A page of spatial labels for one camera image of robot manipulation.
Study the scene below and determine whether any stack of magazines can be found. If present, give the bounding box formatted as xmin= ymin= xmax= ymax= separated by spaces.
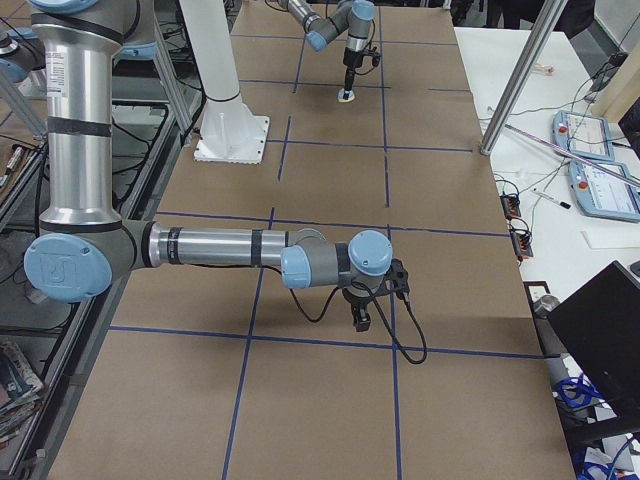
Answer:
xmin=1 ymin=338 xmax=44 ymax=448

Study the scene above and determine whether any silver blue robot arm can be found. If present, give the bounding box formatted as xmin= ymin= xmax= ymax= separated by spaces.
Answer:
xmin=24 ymin=1 xmax=394 ymax=332
xmin=278 ymin=0 xmax=381 ymax=103

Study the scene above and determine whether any blue lanyard cord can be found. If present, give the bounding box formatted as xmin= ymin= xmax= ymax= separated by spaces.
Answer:
xmin=557 ymin=374 xmax=609 ymax=411

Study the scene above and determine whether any blue white service bell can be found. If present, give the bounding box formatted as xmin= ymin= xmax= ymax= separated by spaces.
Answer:
xmin=337 ymin=89 xmax=355 ymax=103

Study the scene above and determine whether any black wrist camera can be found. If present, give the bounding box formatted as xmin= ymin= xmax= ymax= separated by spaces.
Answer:
xmin=363 ymin=45 xmax=381 ymax=69
xmin=387 ymin=258 xmax=410 ymax=301

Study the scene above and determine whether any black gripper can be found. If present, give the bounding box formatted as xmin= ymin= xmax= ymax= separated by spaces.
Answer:
xmin=342 ymin=286 xmax=372 ymax=332
xmin=342 ymin=48 xmax=365 ymax=96

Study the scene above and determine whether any aluminium frame post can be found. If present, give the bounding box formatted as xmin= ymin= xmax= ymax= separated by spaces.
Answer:
xmin=479 ymin=0 xmax=568 ymax=156

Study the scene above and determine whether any lower blue teach pendant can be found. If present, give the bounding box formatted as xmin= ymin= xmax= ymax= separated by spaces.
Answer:
xmin=568 ymin=160 xmax=639 ymax=223

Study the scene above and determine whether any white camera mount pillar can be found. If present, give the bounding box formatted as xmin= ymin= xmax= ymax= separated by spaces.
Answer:
xmin=180 ymin=0 xmax=270 ymax=164

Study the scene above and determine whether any orange black connector box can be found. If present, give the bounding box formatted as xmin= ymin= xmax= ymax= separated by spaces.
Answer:
xmin=500 ymin=193 xmax=521 ymax=220

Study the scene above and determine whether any upper blue teach pendant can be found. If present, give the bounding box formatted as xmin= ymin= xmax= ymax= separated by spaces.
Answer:
xmin=552 ymin=110 xmax=615 ymax=162

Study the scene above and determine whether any black marker pen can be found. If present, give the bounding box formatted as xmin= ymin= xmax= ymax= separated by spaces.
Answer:
xmin=532 ymin=189 xmax=572 ymax=210

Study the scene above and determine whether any white foam block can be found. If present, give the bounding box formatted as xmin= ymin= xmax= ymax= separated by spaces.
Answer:
xmin=581 ymin=230 xmax=639 ymax=250

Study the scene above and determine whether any blue teach pendant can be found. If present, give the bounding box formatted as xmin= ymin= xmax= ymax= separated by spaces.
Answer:
xmin=552 ymin=110 xmax=615 ymax=162
xmin=568 ymin=160 xmax=639 ymax=223

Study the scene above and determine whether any black computer monitor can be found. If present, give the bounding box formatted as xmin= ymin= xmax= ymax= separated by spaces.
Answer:
xmin=548 ymin=261 xmax=639 ymax=418

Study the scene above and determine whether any black camera cable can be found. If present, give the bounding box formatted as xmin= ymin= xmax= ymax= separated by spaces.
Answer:
xmin=288 ymin=279 xmax=429 ymax=365

